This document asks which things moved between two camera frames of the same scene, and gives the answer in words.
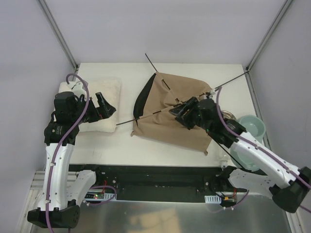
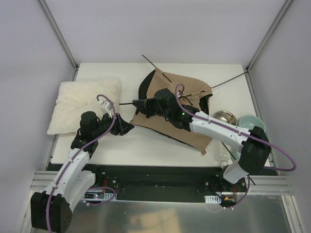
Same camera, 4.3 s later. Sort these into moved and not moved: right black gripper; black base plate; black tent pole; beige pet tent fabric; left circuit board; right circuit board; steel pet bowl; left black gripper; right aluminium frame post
Moved: left black gripper; beige pet tent fabric; right black gripper; black tent pole
Not moved: black base plate; steel pet bowl; right aluminium frame post; right circuit board; left circuit board
